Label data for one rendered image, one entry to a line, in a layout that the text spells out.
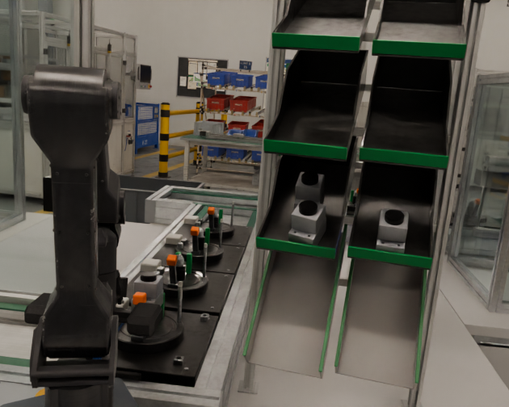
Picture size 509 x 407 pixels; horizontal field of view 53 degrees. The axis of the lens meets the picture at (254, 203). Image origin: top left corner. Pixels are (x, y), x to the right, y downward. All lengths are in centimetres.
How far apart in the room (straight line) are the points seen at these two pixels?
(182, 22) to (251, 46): 170
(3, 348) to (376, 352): 71
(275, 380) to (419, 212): 45
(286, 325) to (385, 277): 21
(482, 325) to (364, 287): 66
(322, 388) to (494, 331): 63
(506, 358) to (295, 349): 85
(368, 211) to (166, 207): 135
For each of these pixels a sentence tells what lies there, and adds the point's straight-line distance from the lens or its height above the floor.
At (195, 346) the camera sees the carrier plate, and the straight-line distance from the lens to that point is 99.
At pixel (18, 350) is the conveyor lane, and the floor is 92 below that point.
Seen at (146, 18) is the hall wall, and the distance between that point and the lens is 1259.
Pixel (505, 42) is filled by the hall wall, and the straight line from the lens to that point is 1166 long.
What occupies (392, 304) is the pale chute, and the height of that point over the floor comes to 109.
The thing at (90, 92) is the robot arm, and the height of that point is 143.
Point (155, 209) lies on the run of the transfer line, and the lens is 219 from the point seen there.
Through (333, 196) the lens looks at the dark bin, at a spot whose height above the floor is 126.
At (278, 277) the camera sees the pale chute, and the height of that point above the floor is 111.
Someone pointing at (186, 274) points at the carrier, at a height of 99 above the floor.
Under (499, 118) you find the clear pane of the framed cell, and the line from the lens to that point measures 178.
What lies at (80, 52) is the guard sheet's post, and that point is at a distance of 111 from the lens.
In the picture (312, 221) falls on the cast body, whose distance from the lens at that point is 81.
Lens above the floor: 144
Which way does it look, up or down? 13 degrees down
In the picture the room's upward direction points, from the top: 4 degrees clockwise
